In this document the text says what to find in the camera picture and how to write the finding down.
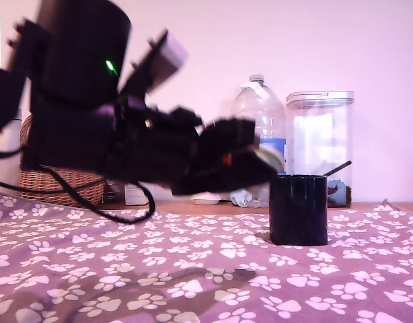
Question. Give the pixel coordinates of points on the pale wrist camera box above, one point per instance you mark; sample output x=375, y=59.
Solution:
x=166, y=60

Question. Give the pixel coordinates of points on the large clear water bottle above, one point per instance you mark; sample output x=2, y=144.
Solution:
x=260, y=101

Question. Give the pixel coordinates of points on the grey-green coffee capsule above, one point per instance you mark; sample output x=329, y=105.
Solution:
x=273, y=159

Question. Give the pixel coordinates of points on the black coffee mug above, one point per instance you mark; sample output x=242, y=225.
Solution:
x=298, y=208

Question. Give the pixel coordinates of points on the clear storage container with lid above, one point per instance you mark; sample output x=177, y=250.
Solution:
x=321, y=134

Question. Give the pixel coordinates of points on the small white round camera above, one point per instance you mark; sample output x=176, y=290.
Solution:
x=206, y=202

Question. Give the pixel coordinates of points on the paw print tablecloth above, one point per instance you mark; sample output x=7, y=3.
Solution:
x=193, y=269

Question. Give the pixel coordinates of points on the white carton box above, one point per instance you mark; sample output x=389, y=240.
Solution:
x=134, y=195

